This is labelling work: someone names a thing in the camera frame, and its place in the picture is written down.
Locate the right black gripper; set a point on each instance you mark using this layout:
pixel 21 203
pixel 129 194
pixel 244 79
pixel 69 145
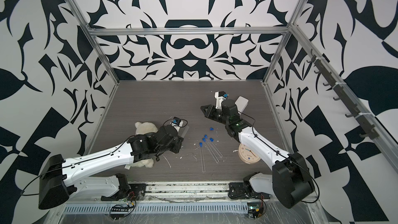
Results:
pixel 209 113

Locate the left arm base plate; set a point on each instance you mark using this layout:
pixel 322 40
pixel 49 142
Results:
pixel 129 192

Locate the black wall hook rail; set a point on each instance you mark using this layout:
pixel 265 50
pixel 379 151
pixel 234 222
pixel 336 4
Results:
pixel 346 96

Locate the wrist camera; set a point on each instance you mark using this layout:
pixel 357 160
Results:
pixel 177 122
pixel 220 96

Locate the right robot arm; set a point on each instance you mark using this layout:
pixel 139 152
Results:
pixel 291 180

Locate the white rectangular box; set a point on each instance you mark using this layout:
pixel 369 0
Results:
pixel 241 103

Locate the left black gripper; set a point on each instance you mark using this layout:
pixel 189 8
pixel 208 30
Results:
pixel 179 140

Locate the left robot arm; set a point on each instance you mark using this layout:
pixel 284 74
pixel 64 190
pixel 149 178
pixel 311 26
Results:
pixel 63 179

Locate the test tube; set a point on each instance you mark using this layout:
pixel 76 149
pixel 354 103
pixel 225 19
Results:
pixel 183 131
pixel 210 150
pixel 202 158
pixel 212 143

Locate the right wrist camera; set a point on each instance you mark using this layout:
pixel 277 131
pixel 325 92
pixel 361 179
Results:
pixel 220 96

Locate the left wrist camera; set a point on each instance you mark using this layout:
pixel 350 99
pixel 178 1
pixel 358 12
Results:
pixel 177 122

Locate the right electronics board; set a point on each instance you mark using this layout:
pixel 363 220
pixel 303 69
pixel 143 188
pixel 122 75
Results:
pixel 256 209

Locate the left electronics board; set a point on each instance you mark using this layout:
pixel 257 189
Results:
pixel 121 211

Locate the electronics board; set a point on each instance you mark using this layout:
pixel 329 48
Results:
pixel 256 209
pixel 121 211

